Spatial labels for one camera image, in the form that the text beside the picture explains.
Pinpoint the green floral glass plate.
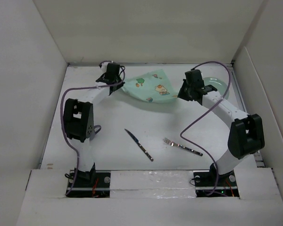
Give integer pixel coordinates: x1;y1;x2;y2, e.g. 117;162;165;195
203;77;227;96

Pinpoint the green cartoon placemat cloth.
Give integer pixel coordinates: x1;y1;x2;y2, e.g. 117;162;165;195
122;69;178;104

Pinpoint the purple ceramic mug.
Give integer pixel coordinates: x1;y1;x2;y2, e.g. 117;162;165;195
91;125;101;139

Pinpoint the steel fork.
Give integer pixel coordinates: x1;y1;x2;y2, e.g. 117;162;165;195
163;137;203;156

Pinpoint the steel table knife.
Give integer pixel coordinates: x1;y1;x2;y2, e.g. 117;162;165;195
125;129;154;161

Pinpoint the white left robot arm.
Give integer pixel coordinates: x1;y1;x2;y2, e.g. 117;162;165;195
60;61;125;193

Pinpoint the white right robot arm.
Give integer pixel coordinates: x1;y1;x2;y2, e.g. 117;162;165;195
178;69;265;186

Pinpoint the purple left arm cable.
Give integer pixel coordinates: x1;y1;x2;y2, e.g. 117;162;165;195
60;65;127;196

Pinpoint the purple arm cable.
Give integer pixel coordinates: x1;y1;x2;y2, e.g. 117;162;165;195
60;65;127;196
180;61;232;196

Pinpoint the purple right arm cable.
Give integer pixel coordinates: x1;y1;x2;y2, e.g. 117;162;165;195
180;61;232;196

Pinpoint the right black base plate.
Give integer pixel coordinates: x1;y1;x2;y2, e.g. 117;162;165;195
189;170;240;198

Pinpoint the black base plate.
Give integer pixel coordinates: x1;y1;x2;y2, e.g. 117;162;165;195
189;170;240;198
66;172;111;198

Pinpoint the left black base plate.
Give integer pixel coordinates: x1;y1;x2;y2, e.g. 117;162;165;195
66;172;111;198

